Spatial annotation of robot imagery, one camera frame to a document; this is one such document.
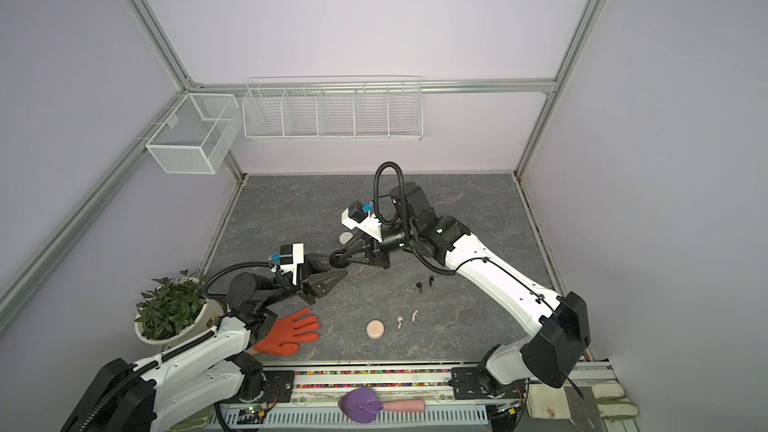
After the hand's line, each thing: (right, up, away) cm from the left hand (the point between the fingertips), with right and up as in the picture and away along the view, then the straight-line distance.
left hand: (346, 270), depth 65 cm
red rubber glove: (-18, -20, +16) cm, 31 cm away
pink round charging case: (+5, -20, +16) cm, 26 cm away
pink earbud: (+12, -18, +19) cm, 29 cm away
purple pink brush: (+3, -33, +4) cm, 33 cm away
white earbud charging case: (-6, +3, +36) cm, 37 cm away
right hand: (-1, +3, 0) cm, 3 cm away
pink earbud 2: (+17, -17, +20) cm, 31 cm away
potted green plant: (-42, -11, +6) cm, 43 cm away
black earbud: (+18, -11, +26) cm, 34 cm away
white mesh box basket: (-55, +38, +34) cm, 75 cm away
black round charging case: (-1, +3, -3) cm, 4 cm away
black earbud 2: (+22, -9, +26) cm, 35 cm away
